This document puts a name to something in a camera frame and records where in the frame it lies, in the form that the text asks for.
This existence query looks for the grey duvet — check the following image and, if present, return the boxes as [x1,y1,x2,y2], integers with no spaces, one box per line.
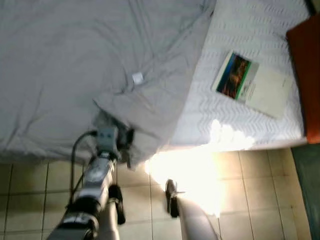
[0,0,217,169]

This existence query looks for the black robot left foot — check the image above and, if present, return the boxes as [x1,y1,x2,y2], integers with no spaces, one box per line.
[108,183,126,225]

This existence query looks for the black robot foot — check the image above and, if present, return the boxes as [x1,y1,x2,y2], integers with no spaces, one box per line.
[164,178,180,219]
[108,183,126,225]

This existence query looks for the small white duvet tag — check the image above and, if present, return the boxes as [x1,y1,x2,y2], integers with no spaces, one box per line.
[131,72,145,85]

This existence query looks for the black robot right foot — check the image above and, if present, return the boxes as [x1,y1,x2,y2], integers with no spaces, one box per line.
[164,178,180,219]

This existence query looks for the silver robot left leg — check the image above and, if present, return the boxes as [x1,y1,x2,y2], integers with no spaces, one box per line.
[97,212,121,240]

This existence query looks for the green rug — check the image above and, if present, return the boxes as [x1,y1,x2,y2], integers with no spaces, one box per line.
[290,143,320,240]

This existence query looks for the white quilted mattress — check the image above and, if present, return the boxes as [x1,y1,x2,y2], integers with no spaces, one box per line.
[160,0,314,154]

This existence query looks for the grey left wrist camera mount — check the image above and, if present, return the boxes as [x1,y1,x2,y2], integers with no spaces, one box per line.
[95,126,120,159]

